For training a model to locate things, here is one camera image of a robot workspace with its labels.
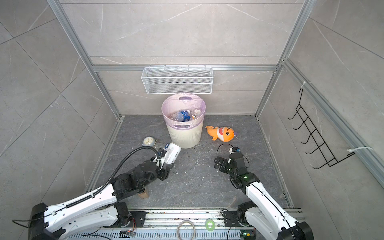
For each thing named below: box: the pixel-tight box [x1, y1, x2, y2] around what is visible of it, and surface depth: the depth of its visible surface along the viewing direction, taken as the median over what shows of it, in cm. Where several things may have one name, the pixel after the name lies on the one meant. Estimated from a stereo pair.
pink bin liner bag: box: [161, 93, 206, 130], surface depth 94 cm
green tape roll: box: [205, 219, 216, 232], surface depth 73 cm
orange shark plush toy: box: [205, 125, 239, 142], surface depth 102 cm
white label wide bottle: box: [164, 142, 182, 164], surface depth 73 cm
